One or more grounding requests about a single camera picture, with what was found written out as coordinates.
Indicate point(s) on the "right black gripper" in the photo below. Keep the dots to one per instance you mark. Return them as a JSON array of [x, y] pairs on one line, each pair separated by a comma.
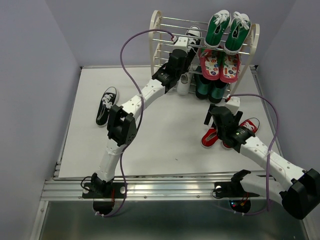
[[208, 115]]

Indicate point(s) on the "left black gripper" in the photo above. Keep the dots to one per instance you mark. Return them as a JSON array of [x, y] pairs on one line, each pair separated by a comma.
[[185, 63]]

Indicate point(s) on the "white sneaker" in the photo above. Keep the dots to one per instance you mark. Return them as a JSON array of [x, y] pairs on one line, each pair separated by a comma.
[[184, 83]]

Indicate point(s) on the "red canvas sneaker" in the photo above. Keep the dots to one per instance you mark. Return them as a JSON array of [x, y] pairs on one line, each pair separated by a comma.
[[252, 124], [210, 138]]

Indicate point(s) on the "black canvas sneaker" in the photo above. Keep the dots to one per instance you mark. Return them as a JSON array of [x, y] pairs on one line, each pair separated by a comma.
[[109, 98], [192, 39]]

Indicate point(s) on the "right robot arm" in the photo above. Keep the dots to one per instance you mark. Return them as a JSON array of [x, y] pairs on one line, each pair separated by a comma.
[[296, 189]]

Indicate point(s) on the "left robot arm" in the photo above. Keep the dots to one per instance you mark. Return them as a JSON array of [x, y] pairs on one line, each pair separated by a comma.
[[121, 124]]

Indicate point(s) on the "cream metal shoe shelf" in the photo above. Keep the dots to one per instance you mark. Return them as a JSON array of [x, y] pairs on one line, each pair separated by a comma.
[[160, 44]]

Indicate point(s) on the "right dark green shoe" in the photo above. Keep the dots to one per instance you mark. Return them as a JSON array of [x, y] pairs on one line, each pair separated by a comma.
[[217, 91]]

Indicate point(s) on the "dark green shoe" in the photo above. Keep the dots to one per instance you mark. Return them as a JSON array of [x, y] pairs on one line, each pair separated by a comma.
[[217, 91], [203, 86]]

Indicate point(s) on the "left dark green shoe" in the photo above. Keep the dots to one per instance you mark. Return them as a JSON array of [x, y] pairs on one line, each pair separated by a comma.
[[203, 86]]

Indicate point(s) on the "left pink patterned slipper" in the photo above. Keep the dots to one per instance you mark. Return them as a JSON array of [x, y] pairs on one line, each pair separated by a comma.
[[210, 62]]

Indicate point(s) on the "pink patterned slipper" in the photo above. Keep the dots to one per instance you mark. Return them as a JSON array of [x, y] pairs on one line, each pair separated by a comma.
[[229, 68], [210, 62]]

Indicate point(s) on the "right pink patterned slipper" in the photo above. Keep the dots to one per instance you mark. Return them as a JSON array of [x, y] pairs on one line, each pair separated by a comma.
[[229, 68]]

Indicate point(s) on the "left green canvas sneaker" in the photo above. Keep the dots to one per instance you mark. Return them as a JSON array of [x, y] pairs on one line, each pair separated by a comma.
[[217, 25]]

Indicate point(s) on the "green canvas sneaker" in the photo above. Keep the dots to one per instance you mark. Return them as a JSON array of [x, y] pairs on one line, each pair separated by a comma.
[[217, 25], [239, 30]]

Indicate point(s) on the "right green canvas sneaker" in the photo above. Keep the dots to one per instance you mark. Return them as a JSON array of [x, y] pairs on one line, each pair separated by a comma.
[[239, 30]]

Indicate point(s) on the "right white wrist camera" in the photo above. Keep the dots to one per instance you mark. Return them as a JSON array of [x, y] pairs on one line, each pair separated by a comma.
[[233, 104]]

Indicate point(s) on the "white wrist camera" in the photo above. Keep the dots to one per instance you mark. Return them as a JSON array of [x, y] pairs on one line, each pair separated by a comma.
[[233, 104], [181, 44]]

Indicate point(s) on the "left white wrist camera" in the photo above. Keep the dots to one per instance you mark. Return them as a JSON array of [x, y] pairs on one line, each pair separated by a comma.
[[181, 44]]

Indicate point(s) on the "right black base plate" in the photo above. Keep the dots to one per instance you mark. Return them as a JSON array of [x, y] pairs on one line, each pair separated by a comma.
[[229, 189]]

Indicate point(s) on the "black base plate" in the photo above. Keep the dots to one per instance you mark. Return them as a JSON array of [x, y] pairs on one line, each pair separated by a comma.
[[115, 190], [229, 189]]

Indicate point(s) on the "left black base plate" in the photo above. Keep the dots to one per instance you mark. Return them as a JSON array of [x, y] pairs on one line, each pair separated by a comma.
[[115, 190]]

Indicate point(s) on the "aluminium mounting rail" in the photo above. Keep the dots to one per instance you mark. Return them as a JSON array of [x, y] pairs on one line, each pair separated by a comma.
[[158, 188]]

